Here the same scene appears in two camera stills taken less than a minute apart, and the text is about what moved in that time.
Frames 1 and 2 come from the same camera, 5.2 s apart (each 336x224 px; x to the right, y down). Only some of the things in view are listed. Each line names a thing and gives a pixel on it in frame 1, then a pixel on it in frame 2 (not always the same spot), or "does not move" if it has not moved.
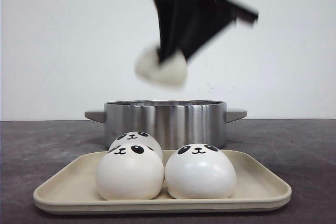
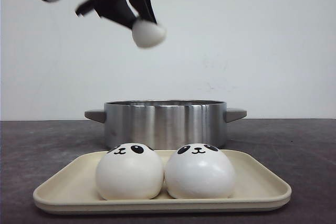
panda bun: x=200 y=171 does not move
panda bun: x=136 y=137 to x=146 y=33
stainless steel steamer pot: x=174 y=123 does not move
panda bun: x=130 y=172 does not move
